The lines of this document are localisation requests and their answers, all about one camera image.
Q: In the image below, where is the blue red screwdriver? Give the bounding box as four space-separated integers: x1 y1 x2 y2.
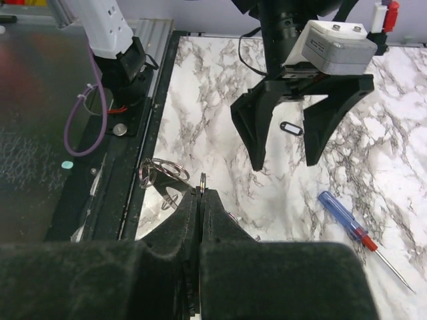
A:
318 191 416 293

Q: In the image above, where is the aluminium frame rail left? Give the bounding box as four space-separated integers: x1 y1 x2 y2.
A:
53 0 176 97

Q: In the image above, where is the black key fob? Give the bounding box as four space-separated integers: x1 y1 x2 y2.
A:
280 121 304 137

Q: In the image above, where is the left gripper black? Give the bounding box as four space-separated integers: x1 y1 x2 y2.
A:
231 65 374 171

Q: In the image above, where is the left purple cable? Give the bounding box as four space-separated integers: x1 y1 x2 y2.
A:
63 43 109 157

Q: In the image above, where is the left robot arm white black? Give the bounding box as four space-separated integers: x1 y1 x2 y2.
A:
72 1 377 171

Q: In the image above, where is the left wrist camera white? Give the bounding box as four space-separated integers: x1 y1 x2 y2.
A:
282 20 378 75

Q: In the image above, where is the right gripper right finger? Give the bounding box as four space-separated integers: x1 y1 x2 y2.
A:
199 190 379 319

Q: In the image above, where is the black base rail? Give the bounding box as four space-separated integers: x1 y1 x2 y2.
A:
44 31 190 242

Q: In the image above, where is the round metal keyring disc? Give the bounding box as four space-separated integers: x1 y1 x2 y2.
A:
138 158 241 223

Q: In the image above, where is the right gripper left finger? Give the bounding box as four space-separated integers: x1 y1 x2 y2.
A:
1 192 200 319

